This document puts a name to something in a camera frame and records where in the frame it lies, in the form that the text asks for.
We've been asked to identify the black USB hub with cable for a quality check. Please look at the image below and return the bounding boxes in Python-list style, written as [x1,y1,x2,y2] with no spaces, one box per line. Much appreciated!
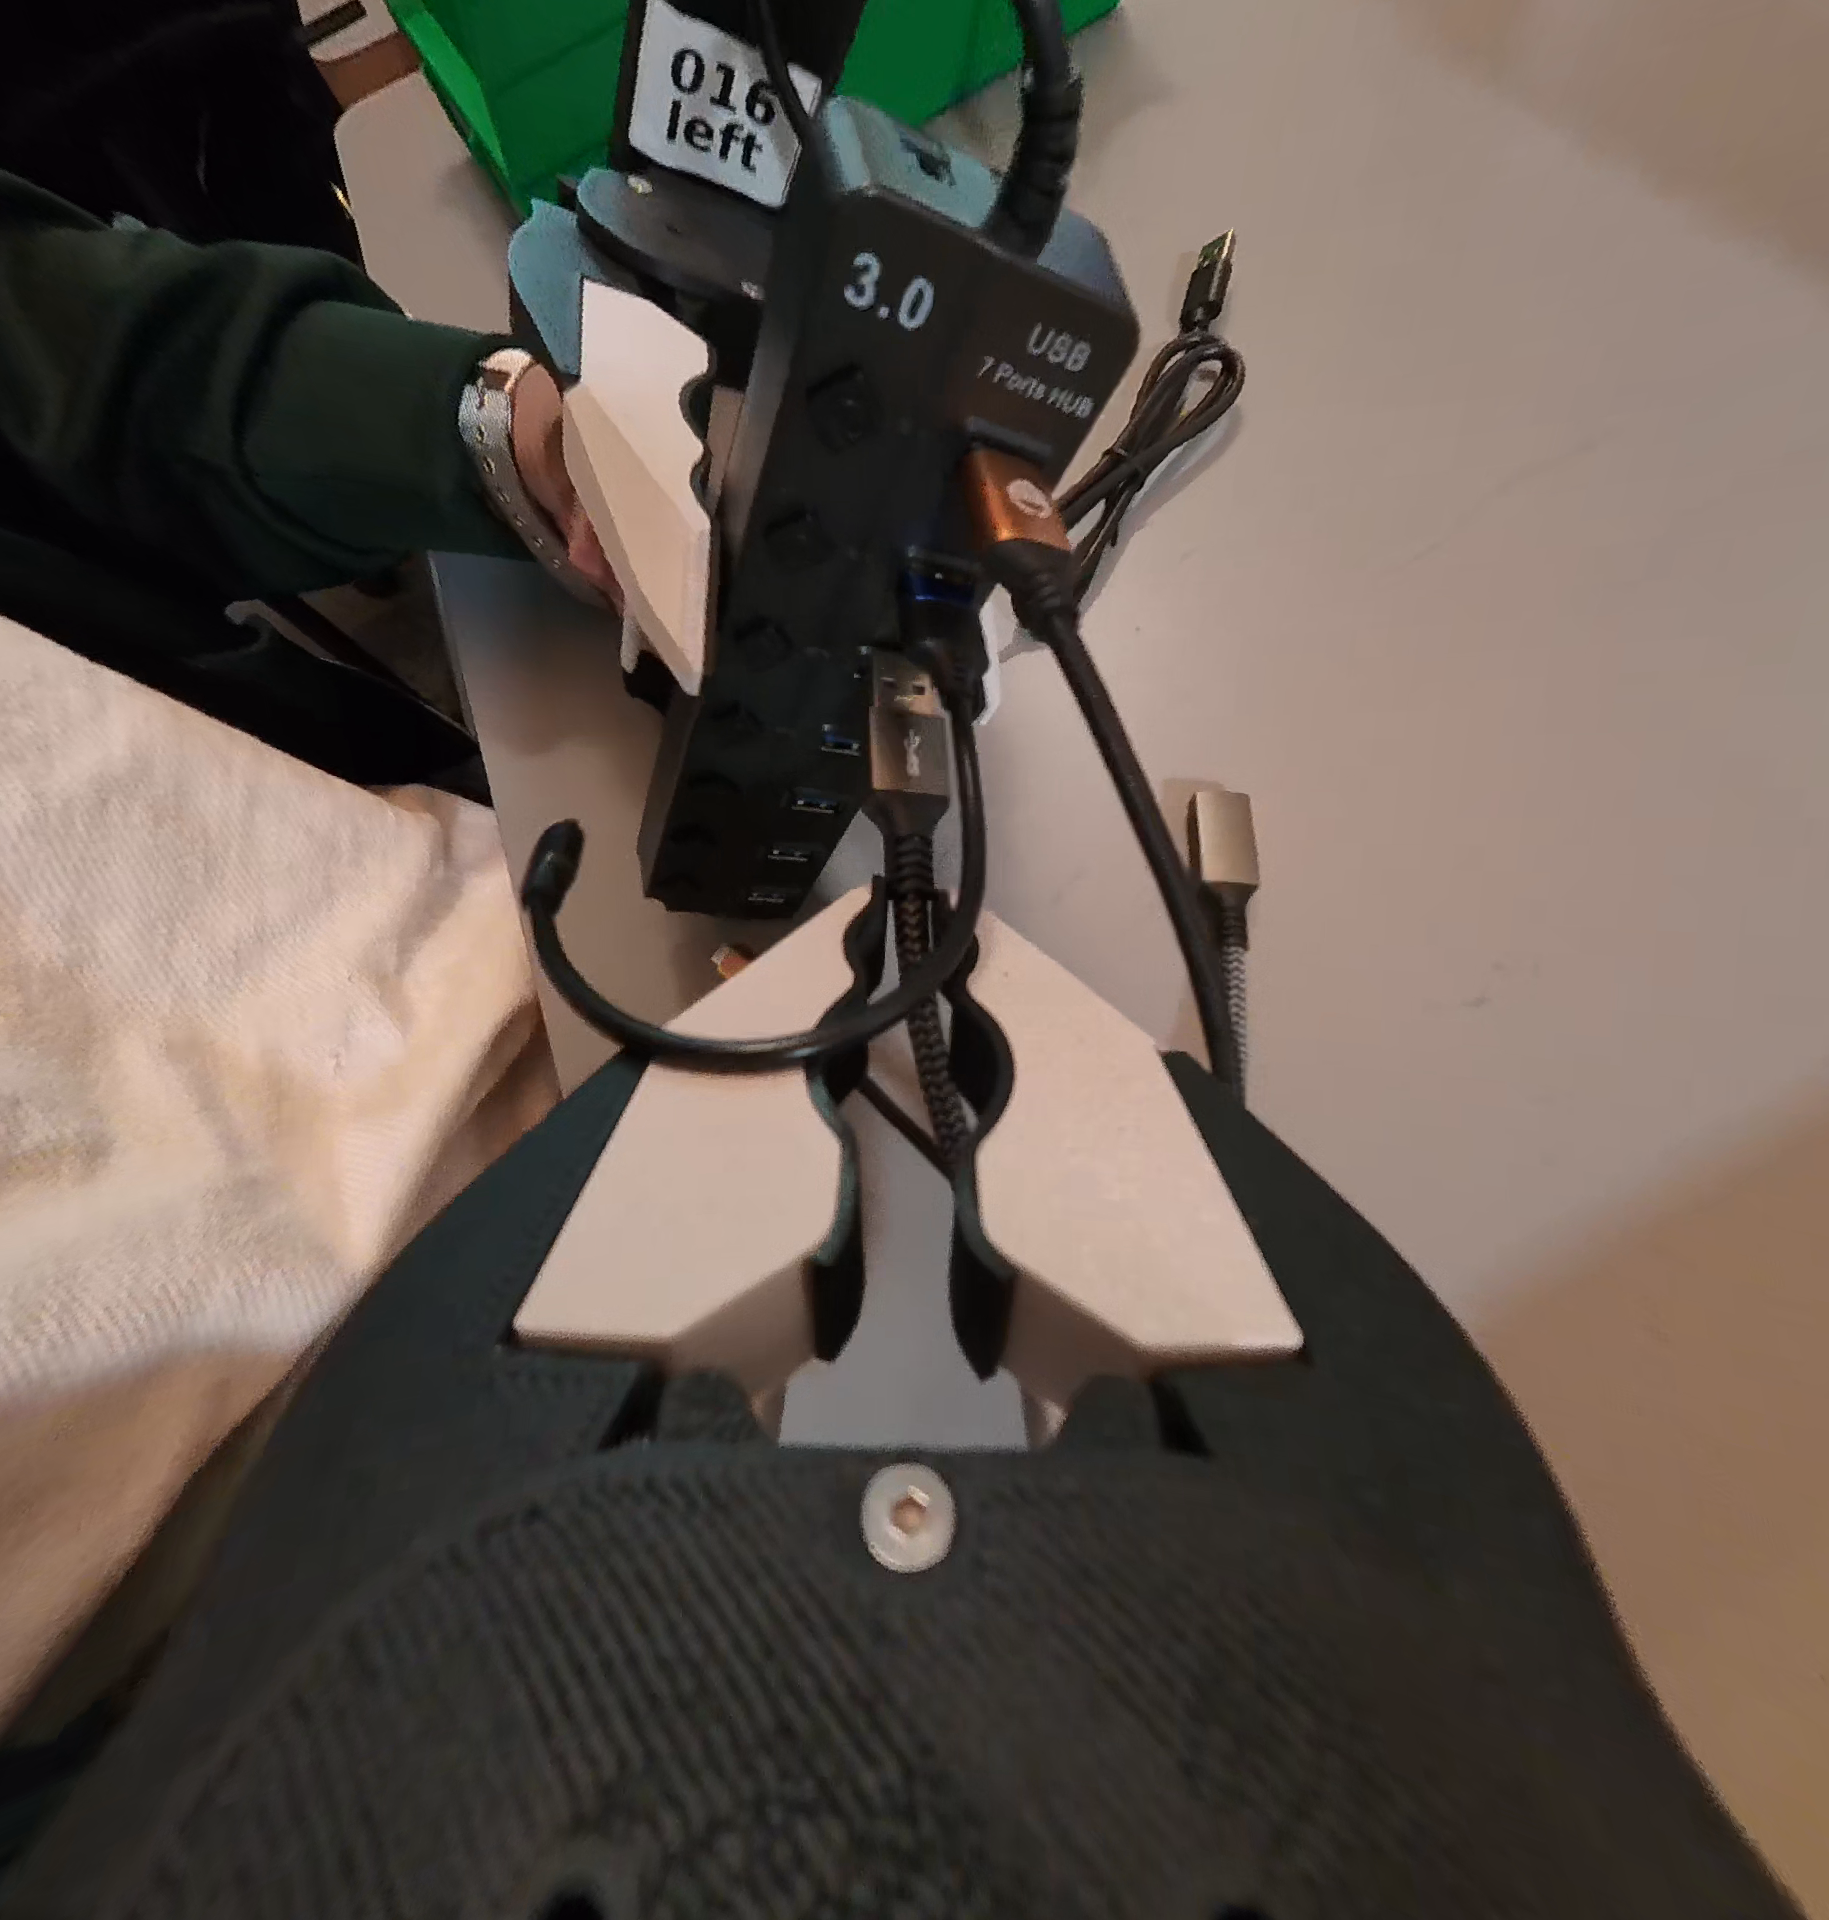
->
[984,0,1084,254]

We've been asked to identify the black cable orange plugs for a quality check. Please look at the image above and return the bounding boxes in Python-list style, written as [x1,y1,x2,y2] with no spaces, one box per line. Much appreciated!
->
[708,439,1248,1104]

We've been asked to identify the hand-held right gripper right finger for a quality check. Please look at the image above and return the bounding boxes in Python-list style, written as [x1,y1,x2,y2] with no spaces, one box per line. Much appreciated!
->
[948,919,1305,1448]

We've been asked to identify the grey desk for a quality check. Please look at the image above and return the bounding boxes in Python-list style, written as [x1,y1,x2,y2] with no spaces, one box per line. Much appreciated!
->
[329,0,1829,1920]

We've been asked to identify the black bundled cable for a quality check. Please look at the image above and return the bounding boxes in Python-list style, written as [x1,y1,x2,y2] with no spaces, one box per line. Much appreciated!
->
[1054,225,1248,583]

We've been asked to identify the person's left forearm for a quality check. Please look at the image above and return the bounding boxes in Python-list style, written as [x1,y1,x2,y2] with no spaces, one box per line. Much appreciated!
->
[0,156,532,604]

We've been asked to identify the long black multiport hub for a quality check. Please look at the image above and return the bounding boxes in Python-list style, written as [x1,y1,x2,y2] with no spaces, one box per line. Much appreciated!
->
[636,180,1142,919]

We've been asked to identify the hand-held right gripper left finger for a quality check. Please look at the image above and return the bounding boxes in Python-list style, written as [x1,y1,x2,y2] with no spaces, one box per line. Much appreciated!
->
[512,886,888,1448]

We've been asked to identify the grey braided cable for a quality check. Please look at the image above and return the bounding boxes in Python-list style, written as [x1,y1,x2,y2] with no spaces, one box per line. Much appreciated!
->
[858,647,1264,1179]

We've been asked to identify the grey wristwatch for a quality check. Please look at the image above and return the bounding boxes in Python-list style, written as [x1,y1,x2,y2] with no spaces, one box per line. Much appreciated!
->
[456,347,574,579]

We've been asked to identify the person's left hand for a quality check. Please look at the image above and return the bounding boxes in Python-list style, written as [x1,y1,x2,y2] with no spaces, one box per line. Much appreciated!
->
[509,361,624,613]

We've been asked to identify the green plastic bin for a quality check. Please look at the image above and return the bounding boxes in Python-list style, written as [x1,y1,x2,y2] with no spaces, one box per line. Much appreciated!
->
[385,0,1129,214]

